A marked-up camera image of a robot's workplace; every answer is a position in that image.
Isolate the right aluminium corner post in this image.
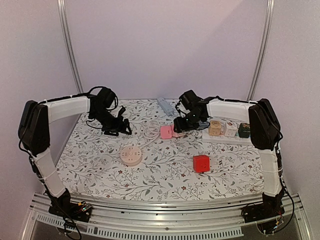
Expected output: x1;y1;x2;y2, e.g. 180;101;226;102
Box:
246;0;275;101

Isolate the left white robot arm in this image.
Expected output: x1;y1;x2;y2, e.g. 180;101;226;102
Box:
18;93;132;222

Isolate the aluminium front rail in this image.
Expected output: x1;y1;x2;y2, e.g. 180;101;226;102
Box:
18;192;313;240

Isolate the light pink cube socket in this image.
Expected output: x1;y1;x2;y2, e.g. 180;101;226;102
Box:
172;130;186;138

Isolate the round pink power socket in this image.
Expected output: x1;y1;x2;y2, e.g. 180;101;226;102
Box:
120;146;142;167

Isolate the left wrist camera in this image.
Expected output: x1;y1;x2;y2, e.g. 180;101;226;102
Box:
117;106;126;117

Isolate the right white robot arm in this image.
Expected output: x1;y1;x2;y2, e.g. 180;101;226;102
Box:
173;90;285;223

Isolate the white floral cube socket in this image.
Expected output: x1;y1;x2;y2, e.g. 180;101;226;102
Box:
223;121;238;138

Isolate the dark green cube socket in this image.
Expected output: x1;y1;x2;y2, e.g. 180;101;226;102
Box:
238;122;251;138

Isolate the red cube socket adapter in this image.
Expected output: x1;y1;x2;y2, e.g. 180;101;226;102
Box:
192;155;210;173

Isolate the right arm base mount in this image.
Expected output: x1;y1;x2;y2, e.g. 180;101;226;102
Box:
241;203;285;235

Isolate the beige cube socket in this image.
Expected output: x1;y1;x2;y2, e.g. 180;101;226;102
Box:
208;120;222;136

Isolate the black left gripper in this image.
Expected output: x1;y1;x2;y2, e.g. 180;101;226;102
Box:
90;108;132;136

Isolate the white power strip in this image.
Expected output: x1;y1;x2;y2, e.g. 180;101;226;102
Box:
201;129;253;146

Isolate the aluminium corner post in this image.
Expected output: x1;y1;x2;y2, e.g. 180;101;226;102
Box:
57;0;84;93
246;0;275;101

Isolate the pink plug adapter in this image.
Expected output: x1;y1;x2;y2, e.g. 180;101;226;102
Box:
160;125;173;140

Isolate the light blue power strip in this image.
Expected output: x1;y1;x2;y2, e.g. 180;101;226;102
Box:
156;97;175;116

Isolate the floral patterned table mat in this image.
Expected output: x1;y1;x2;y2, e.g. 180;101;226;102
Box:
57;99;264;202

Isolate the left aluminium corner post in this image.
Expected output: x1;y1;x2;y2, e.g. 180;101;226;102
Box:
57;0;84;93

